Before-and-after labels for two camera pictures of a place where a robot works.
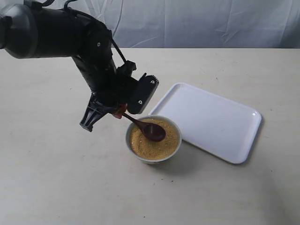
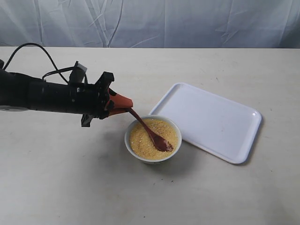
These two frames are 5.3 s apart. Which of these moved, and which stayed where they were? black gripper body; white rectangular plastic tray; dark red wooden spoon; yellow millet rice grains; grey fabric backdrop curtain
Moved: dark red wooden spoon; black gripper body
Stayed: yellow millet rice grains; white rectangular plastic tray; grey fabric backdrop curtain
